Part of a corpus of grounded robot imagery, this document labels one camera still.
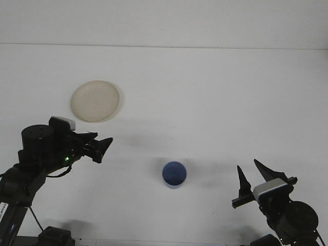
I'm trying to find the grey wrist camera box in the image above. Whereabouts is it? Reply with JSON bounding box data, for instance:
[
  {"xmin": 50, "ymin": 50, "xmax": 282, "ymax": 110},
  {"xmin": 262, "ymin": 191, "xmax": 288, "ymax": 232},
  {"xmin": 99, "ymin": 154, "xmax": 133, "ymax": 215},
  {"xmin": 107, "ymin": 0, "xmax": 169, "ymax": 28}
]
[
  {"xmin": 48, "ymin": 116, "xmax": 78, "ymax": 132},
  {"xmin": 252, "ymin": 178, "xmax": 288, "ymax": 203}
]

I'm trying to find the pale blue cup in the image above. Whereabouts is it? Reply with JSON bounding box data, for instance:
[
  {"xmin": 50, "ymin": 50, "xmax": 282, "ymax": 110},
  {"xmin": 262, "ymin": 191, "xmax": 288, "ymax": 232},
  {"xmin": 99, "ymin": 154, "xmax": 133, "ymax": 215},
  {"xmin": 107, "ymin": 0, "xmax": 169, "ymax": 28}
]
[{"xmin": 162, "ymin": 160, "xmax": 188, "ymax": 190}]

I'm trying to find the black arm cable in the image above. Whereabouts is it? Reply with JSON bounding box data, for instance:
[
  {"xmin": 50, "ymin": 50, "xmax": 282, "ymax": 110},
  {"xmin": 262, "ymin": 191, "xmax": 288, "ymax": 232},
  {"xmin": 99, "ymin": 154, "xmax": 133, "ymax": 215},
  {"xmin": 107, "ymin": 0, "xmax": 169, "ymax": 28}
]
[{"xmin": 29, "ymin": 163, "xmax": 75, "ymax": 233}]

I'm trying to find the pale round plate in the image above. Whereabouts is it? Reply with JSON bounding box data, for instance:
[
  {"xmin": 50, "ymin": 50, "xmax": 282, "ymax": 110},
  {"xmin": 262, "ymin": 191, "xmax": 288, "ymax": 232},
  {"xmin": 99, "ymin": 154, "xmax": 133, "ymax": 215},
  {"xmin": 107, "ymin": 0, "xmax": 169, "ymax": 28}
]
[{"xmin": 70, "ymin": 80, "xmax": 121, "ymax": 124}]

